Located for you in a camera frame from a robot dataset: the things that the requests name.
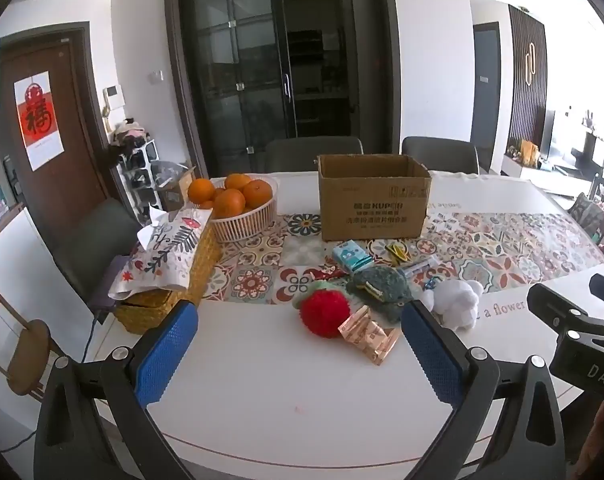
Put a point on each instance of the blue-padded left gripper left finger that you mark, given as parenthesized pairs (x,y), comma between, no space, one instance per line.
(70,441)

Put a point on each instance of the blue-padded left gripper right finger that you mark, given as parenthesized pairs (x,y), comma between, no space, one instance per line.
(527,441)

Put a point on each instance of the white plush toy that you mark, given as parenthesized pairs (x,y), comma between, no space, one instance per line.
(455,303)

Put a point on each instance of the yellow blue hair clips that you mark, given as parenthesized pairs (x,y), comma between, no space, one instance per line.
(398,253)

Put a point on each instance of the green knitted plush toy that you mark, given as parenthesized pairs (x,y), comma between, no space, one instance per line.
(383,289)

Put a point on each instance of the orange biscuit packet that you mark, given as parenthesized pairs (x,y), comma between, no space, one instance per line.
(364,333)

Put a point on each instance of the teal tissue packet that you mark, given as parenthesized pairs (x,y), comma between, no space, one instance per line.
(351,257)

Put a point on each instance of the red strawberry plush toy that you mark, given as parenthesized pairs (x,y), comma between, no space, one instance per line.
(322,309)

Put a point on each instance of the red candy wrapper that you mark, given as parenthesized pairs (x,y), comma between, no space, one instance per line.
(329,274)

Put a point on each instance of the wooden stool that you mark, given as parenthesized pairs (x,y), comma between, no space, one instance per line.
(27,351)

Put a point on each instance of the white tv cabinet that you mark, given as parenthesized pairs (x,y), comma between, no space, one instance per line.
(551,182)

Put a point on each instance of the clear wrapped pen packet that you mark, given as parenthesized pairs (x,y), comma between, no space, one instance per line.
(411,269)

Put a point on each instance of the floral patterned cloth cover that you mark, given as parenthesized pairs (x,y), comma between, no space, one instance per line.
(165,261)

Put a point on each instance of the grey chair left side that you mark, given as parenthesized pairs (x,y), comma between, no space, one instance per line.
(92,254)

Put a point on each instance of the dark chair right back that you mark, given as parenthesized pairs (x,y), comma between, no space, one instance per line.
(442,154)

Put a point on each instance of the dark chair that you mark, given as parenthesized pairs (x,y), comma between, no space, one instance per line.
(301,154)
(442,154)

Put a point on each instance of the brown cardboard box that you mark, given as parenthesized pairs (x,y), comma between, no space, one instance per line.
(370,197)

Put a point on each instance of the patterned tile table runner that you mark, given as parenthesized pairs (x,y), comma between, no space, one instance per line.
(500,251)

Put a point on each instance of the brown entrance door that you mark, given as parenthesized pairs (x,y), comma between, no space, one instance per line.
(61,194)

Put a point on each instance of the small cardboard box floor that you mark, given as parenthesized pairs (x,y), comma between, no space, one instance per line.
(172,181)

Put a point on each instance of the white fruit basket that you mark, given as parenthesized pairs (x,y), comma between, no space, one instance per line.
(247,224)

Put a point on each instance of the orange left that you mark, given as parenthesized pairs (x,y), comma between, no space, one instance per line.
(200,191)

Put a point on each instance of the orange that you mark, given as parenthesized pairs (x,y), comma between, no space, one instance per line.
(200,191)
(229,204)
(257,192)
(237,181)

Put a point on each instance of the orange front centre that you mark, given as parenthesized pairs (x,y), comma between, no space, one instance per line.
(229,204)

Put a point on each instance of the white shoe rack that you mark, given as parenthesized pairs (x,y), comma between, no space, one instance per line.
(135,163)

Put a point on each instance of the orange top back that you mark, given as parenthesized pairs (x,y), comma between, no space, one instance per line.
(237,181)

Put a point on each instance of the orange right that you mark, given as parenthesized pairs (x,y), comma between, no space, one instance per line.
(257,192)

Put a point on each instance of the dark chair left back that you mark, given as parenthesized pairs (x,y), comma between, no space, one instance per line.
(301,154)

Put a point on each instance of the red fu poster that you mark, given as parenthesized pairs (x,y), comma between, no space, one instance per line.
(37,119)

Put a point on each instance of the black glass sliding door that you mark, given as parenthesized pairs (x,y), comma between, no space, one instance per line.
(248,73)

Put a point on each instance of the dark wall panel gold ornament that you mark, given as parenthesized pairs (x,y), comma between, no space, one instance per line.
(529,92)

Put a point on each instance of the wall intercom panel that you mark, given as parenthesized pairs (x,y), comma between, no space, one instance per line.
(113,97)

